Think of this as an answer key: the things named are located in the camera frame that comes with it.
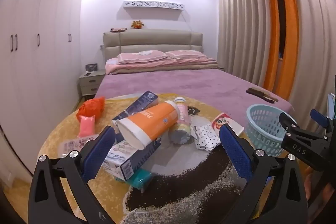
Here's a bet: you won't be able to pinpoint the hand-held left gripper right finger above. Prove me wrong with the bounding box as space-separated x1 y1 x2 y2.
219 124 309 224

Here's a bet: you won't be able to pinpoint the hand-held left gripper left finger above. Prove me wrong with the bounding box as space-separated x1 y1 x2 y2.
28 125 124 224

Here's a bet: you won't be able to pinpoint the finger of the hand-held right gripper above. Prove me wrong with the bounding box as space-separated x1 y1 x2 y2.
279 112 317 161
310 108 336 136

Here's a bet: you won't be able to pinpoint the polka dot wrapper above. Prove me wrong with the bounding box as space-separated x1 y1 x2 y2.
191 123 221 151

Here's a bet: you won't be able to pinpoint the light blue plastic basket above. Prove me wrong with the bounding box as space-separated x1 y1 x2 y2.
246 104 297 157

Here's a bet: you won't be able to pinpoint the blue white toothpaste box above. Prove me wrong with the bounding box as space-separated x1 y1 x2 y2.
104 136 162 182

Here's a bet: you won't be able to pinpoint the teal packet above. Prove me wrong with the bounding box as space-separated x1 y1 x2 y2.
126 170 154 193

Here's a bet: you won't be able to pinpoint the orange white bottle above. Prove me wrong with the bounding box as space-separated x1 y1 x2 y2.
115 101 181 149

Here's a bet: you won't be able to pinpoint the pink white bottle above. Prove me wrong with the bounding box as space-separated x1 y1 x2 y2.
168 97 192 145

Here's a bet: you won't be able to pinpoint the dark blue carton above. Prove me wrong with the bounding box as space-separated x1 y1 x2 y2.
112 91 160 130

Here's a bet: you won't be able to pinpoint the printed plastic packet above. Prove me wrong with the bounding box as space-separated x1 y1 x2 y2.
60 136 96 159

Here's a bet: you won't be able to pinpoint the pink packet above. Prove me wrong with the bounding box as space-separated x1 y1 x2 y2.
79 114 96 138

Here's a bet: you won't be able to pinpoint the orange plastic bag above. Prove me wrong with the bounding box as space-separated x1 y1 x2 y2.
76 97 105 123

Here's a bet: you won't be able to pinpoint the dark wooden hairbrush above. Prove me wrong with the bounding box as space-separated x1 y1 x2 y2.
246 87 279 104

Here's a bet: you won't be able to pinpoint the round printed plush rug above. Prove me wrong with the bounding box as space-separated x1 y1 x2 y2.
37 93 311 224

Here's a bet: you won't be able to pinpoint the grey nightstand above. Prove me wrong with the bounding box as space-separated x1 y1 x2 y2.
79 70 106 97

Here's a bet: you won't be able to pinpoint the beige curtain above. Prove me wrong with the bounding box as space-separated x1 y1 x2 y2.
210 0 273 88
286 0 336 119

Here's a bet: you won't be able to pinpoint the purple bed cover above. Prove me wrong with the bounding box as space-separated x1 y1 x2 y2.
94 68 296 130

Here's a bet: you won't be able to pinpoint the orange curtain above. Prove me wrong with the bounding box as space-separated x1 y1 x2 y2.
261 0 281 93
277 0 300 101

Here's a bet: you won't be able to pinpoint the window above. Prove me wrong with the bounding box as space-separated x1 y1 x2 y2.
274 0 286 59

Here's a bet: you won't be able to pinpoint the pink folded duvet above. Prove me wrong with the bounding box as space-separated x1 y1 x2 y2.
105 56 219 75

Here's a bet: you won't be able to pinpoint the pink pillow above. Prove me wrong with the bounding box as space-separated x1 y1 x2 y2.
117 50 168 65
165 50 209 60

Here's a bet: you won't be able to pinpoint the white wardrobe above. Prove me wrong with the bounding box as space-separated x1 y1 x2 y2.
0 0 86 180

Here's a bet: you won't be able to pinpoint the beige padded headboard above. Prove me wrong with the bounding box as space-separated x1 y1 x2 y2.
103 29 204 62

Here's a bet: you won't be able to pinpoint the white wall shelf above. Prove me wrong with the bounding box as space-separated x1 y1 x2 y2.
123 0 185 11

